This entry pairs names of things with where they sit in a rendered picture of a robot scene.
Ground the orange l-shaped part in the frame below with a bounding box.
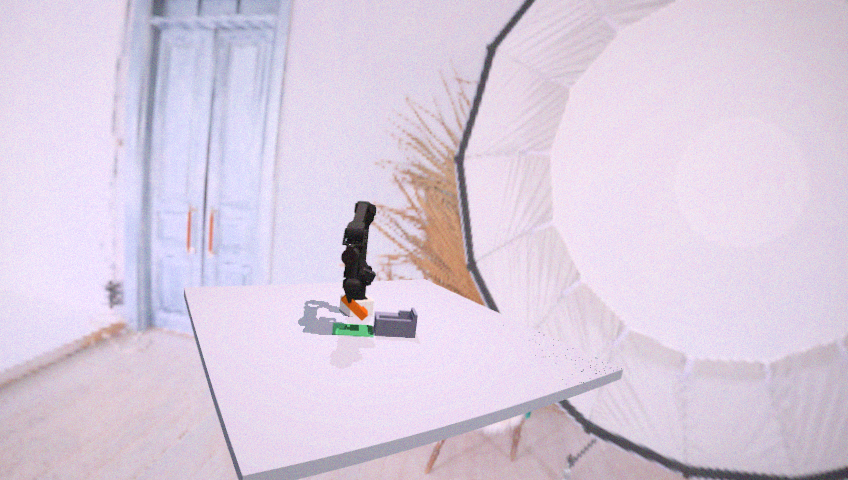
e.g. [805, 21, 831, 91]
[341, 294, 368, 321]

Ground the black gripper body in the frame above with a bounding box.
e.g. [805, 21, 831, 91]
[342, 261, 361, 290]

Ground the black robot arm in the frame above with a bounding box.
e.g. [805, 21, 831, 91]
[341, 201, 376, 300]

